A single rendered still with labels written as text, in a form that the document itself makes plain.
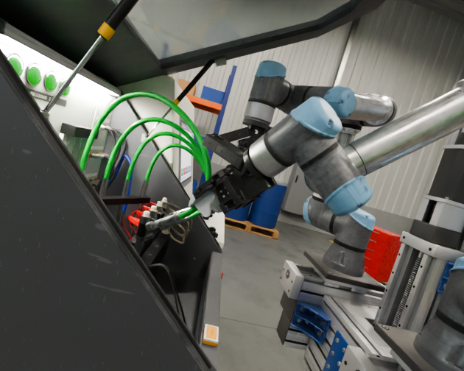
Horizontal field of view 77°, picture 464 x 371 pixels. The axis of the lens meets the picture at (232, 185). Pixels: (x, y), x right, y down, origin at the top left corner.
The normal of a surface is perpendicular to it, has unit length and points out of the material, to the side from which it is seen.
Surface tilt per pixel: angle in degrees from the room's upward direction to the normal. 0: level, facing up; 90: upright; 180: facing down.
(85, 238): 90
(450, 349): 72
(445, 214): 90
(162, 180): 90
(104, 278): 90
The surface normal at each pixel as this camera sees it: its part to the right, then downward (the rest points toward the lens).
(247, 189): -0.59, 0.15
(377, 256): -0.82, -0.18
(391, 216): 0.11, 0.14
